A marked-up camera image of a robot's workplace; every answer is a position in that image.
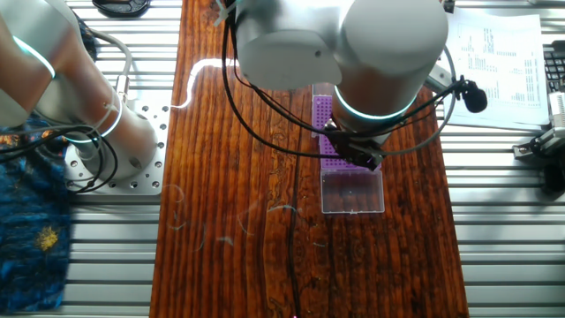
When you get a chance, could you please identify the purple pipette tip box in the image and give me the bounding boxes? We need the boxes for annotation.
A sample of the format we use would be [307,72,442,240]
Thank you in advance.
[311,82,336,139]
[318,131,386,216]

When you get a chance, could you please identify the black keyboard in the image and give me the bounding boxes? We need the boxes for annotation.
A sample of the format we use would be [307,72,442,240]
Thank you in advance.
[542,48,565,94]

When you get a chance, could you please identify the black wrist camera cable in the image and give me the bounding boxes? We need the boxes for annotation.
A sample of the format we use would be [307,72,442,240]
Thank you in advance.
[220,0,490,160]

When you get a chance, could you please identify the white ribbed block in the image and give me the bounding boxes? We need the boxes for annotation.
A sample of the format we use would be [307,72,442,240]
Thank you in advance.
[548,91,565,129]

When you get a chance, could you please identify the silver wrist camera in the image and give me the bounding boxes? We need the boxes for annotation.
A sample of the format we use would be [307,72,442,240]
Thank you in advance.
[424,61,456,92]

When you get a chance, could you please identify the printed white paper sheet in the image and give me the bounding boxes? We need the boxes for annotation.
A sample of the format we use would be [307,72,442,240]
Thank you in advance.
[439,8,552,133]

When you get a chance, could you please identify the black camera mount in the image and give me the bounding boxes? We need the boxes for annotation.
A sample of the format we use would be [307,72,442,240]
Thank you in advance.
[541,161,565,195]

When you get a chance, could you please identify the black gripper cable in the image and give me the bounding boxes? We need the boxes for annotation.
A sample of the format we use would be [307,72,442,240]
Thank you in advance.
[229,17,354,140]

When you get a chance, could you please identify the black base cable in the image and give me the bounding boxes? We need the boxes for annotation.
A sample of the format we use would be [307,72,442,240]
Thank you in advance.
[0,123,119,194]

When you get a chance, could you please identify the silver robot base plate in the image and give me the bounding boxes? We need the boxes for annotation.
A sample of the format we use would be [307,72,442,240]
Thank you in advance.
[64,99,168,196]

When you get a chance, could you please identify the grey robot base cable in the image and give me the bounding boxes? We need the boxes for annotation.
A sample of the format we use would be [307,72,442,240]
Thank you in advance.
[87,29,133,103]

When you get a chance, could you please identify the blue starry patterned cloth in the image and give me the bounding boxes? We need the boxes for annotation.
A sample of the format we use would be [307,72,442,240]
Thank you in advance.
[0,8,101,314]

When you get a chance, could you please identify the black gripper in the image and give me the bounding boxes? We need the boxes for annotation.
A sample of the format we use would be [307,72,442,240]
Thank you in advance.
[325,125,384,172]

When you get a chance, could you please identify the brown wooden board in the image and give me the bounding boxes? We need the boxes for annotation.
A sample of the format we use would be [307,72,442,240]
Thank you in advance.
[148,0,470,318]

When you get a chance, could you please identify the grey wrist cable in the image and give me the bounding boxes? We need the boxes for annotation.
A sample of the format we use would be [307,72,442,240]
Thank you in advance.
[381,43,458,156]

